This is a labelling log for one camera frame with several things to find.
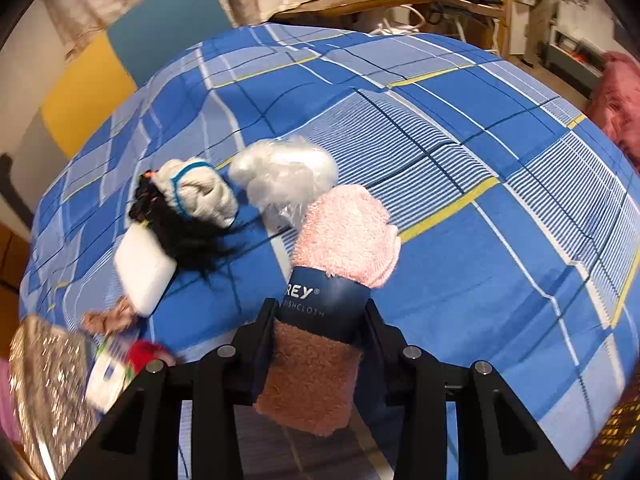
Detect red soft item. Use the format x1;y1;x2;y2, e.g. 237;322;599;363
125;340;176;376

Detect grey heater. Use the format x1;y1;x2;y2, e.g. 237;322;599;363
545;25;606;96

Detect wooden desk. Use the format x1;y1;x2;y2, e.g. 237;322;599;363
270;0;441;23

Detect pink fluffy blanket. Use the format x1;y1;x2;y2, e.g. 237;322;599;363
585;51;640;171

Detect blue plaid bedsheet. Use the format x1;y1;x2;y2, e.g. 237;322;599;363
19;24;640;480

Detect white cable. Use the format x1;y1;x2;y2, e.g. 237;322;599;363
380;7;426;36

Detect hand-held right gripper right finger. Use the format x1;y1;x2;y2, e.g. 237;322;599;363
357;299;576;480

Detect clear plastic bag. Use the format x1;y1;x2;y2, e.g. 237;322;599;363
228;136;339;231

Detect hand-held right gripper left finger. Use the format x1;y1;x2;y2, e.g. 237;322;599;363
62;305;277;480

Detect multicolour padded headboard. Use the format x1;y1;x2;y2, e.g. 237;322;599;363
0;0;233;231

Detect rolled white socks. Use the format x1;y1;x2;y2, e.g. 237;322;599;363
150;158;239;228

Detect pink dishcloth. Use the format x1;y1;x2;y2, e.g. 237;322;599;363
254;184;400;437

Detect white packet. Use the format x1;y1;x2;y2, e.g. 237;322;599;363
85;337;136;413

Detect brown scrunchie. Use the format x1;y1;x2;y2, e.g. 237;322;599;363
81;296;143;336

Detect ornate silver tray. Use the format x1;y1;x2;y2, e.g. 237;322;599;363
7;316;108;480

